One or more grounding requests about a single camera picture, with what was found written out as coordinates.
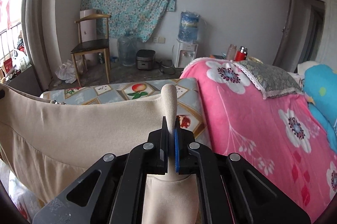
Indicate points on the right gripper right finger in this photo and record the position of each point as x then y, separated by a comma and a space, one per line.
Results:
230, 189

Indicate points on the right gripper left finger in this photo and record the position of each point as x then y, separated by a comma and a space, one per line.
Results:
111, 190

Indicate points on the cream zip jacket black trim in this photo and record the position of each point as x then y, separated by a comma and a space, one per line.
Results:
48, 145

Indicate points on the pink floral blanket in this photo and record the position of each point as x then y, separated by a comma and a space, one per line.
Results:
279, 136

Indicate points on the fruit pattern bed sheet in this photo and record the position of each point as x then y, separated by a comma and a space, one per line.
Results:
189, 109

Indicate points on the grey lace trimmed pillow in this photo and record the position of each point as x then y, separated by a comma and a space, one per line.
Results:
271, 81

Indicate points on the white plastic bag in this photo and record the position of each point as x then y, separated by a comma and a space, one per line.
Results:
66, 72

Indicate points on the red thermos flask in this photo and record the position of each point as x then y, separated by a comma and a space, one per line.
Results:
241, 54

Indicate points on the black rice cooker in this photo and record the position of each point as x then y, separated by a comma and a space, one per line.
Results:
145, 60

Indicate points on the pink translucent bottle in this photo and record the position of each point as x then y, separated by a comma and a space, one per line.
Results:
231, 52

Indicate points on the dark grey low cabinet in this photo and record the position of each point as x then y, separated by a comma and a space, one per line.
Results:
26, 82

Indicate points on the blue cartoon pillow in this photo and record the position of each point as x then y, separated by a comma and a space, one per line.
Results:
320, 89

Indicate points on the white water dispenser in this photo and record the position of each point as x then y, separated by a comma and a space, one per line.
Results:
183, 53

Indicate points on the wooden chair black seat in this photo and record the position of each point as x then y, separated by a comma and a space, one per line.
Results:
92, 46

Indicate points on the empty clear water jug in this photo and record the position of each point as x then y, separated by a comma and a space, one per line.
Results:
127, 48

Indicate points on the pink tall box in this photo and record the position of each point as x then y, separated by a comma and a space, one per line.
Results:
88, 28

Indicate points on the beige curtain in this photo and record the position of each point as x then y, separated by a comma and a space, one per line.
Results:
38, 19

